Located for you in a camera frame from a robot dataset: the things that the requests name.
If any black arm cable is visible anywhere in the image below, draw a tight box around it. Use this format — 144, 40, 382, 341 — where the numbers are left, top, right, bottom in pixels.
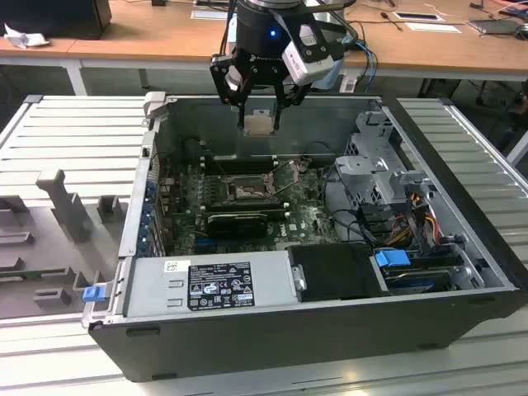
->
219, 0, 240, 58

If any blue cable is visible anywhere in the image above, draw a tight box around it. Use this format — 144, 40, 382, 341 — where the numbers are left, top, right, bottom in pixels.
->
354, 38, 380, 87

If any yellow and red wire bundle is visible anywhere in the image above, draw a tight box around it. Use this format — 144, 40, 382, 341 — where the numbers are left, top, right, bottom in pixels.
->
387, 192, 441, 248

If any black graphics card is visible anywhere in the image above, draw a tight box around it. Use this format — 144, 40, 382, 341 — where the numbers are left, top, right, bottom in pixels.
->
205, 211, 268, 241

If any green motherboard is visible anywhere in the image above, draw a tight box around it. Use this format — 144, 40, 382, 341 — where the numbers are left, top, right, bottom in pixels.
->
158, 158, 343, 255

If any hard disk in blue carrier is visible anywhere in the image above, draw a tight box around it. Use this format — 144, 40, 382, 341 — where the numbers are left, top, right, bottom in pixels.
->
373, 248, 453, 296

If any grey case release handle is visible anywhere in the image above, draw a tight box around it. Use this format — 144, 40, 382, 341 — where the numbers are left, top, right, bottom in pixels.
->
142, 91, 167, 121

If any grey notebook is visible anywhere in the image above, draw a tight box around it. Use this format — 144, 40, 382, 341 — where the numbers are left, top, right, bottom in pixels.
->
467, 17, 523, 37

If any white paper sheet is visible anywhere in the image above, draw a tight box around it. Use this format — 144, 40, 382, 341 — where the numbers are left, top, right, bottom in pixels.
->
403, 20, 466, 35

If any white framed tablet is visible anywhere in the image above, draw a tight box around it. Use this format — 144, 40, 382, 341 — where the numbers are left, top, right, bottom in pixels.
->
391, 11, 447, 22

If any black open PC case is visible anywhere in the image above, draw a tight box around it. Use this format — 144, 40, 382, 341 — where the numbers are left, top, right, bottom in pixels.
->
80, 92, 528, 383

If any black box on desk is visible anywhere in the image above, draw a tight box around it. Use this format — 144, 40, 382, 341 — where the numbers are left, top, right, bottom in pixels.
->
0, 0, 113, 41

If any black plastic bay shroud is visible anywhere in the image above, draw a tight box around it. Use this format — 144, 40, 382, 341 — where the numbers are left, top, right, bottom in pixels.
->
285, 242, 392, 304

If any CPU socket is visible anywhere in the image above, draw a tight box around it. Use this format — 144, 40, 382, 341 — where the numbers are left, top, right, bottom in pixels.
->
224, 173, 278, 205

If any silver metal drive cage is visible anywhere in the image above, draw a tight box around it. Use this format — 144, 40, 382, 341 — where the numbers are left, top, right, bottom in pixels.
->
332, 107, 441, 215

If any wooden desk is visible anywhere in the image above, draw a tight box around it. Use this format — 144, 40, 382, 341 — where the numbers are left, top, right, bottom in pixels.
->
0, 0, 528, 83

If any silver CPU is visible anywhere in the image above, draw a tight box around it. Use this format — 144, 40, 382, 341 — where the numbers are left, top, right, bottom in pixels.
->
243, 108, 276, 138

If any blue case latch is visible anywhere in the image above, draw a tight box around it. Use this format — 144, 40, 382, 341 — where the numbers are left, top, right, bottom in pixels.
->
82, 285, 105, 304

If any grey parts rack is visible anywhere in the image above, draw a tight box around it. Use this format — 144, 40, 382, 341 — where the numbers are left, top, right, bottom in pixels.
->
0, 167, 125, 322

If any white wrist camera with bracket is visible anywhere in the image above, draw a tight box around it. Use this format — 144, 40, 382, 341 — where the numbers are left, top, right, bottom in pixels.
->
281, 22, 344, 87

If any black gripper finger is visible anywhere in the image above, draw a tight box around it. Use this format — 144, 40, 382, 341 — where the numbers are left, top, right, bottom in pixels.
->
209, 52, 249, 130
271, 81, 309, 130

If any crumpled white paper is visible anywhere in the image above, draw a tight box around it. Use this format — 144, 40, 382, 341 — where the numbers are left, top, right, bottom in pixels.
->
2, 21, 51, 51

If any black RAM slot bank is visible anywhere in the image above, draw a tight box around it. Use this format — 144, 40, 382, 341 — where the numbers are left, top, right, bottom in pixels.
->
201, 153, 276, 175
204, 200, 291, 220

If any green RAM stick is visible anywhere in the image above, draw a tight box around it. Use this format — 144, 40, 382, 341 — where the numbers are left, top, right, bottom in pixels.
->
0, 267, 68, 284

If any small grey wrist camera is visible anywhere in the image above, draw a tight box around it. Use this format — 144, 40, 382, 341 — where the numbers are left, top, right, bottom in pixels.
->
226, 64, 243, 94

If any silver power supply unit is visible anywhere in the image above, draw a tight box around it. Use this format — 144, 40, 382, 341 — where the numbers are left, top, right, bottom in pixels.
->
122, 250, 299, 318

